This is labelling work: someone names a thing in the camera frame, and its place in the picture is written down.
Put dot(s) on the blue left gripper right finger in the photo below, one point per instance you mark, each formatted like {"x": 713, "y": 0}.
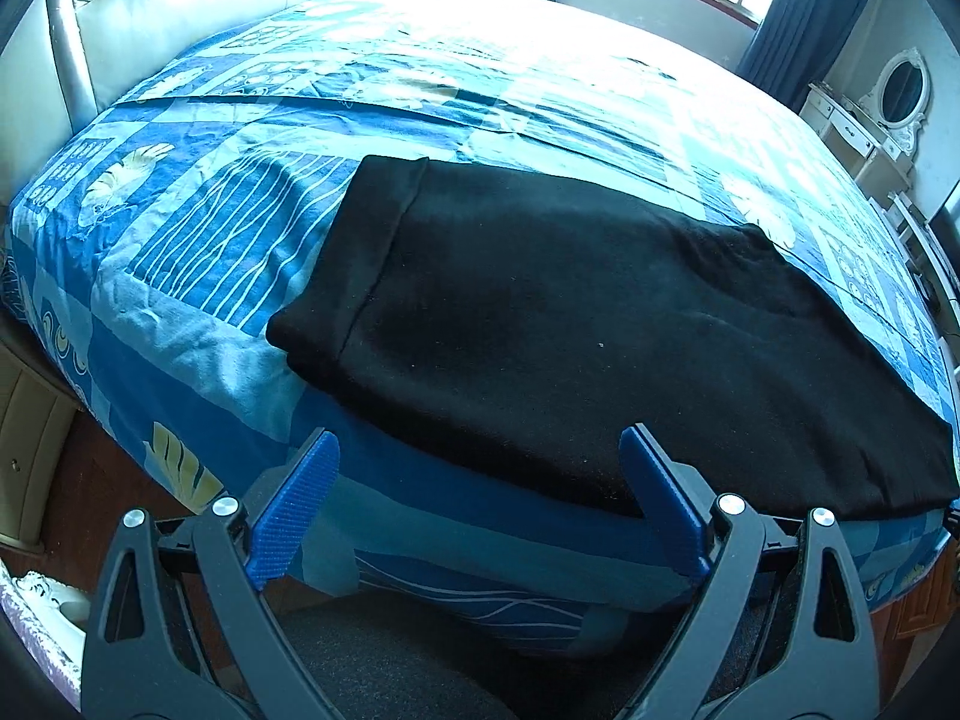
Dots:
{"x": 677, "y": 515}

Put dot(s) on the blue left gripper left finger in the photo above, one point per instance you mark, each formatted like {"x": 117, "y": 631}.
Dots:
{"x": 282, "y": 504}

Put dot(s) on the black pants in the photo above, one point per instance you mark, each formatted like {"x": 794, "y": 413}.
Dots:
{"x": 517, "y": 323}

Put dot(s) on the beige bedside cabinet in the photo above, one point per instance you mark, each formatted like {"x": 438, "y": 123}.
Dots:
{"x": 37, "y": 409}

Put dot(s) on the blue patterned bed sheet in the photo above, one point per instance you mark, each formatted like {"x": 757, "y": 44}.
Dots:
{"x": 164, "y": 336}

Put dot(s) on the white TV stand shelf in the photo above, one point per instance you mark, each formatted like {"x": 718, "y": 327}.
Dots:
{"x": 930, "y": 267}

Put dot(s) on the white dressing table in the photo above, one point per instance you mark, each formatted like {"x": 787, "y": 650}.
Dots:
{"x": 872, "y": 160}

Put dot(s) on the white oval vanity mirror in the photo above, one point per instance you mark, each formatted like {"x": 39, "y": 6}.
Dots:
{"x": 899, "y": 100}

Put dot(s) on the dark blue right curtain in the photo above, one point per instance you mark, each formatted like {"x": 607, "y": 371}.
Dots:
{"x": 796, "y": 44}

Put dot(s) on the white tufted headboard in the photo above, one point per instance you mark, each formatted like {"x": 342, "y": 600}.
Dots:
{"x": 150, "y": 15}

